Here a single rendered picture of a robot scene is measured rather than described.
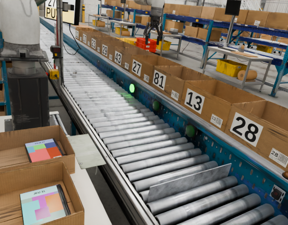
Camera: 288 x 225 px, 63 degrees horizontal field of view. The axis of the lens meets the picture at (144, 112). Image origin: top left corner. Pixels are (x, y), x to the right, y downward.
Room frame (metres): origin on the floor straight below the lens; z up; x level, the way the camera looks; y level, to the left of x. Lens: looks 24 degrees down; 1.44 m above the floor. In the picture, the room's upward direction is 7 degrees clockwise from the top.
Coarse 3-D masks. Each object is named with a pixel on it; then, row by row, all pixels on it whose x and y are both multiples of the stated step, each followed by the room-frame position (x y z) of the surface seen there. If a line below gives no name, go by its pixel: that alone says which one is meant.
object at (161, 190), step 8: (216, 168) 0.92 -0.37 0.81; (224, 168) 0.95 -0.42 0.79; (184, 176) 0.83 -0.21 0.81; (192, 176) 0.84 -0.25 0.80; (200, 176) 0.87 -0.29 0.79; (208, 176) 0.90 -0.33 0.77; (216, 176) 0.93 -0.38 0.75; (224, 176) 0.96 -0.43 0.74; (160, 184) 0.75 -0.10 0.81; (168, 184) 0.78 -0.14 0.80; (176, 184) 0.80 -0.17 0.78; (184, 184) 0.82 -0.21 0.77; (192, 184) 0.85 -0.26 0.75; (200, 184) 0.88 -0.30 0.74; (152, 192) 0.74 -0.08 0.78; (160, 192) 0.76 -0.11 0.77; (168, 192) 0.78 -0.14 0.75; (176, 192) 0.80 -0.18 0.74; (152, 200) 0.74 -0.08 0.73
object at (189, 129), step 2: (188, 126) 1.27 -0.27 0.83; (190, 126) 1.26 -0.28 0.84; (186, 128) 1.28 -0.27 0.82; (188, 128) 1.26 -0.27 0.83; (190, 128) 1.25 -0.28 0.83; (192, 128) 1.24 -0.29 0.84; (186, 130) 1.27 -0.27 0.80; (188, 130) 1.26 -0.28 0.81; (190, 130) 1.25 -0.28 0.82; (192, 130) 1.23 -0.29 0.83; (194, 130) 1.24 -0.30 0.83; (186, 132) 1.27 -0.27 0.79; (188, 132) 1.26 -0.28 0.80; (190, 132) 1.24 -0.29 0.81; (192, 132) 1.23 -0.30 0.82; (194, 132) 1.23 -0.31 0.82; (188, 134) 1.25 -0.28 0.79; (190, 134) 1.24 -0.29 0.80; (192, 134) 1.23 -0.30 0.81; (190, 136) 1.24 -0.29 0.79; (192, 136) 1.23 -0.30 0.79
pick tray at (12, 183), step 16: (0, 176) 0.65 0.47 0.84; (16, 176) 0.68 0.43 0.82; (32, 176) 0.71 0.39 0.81; (48, 176) 0.74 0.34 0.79; (64, 176) 0.74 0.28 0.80; (0, 192) 0.65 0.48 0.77; (16, 192) 0.67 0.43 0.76; (64, 192) 0.70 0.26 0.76; (0, 208) 0.59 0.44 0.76; (16, 208) 0.59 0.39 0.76; (80, 208) 0.57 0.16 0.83; (0, 224) 0.53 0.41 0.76; (16, 224) 0.53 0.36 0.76; (48, 224) 0.48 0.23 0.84; (64, 224) 0.51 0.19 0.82; (80, 224) 0.53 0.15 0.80
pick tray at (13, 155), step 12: (0, 132) 0.92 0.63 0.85; (12, 132) 0.94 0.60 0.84; (24, 132) 0.97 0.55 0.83; (36, 132) 1.00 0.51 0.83; (48, 132) 1.03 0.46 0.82; (60, 132) 1.04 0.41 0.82; (0, 144) 0.91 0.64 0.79; (12, 144) 0.94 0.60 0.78; (24, 144) 0.96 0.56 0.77; (60, 144) 1.02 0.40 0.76; (0, 156) 0.86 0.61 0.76; (12, 156) 0.87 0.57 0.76; (24, 156) 0.88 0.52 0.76; (72, 156) 0.82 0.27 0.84; (0, 168) 0.78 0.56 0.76; (12, 168) 0.70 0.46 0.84; (72, 168) 0.82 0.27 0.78
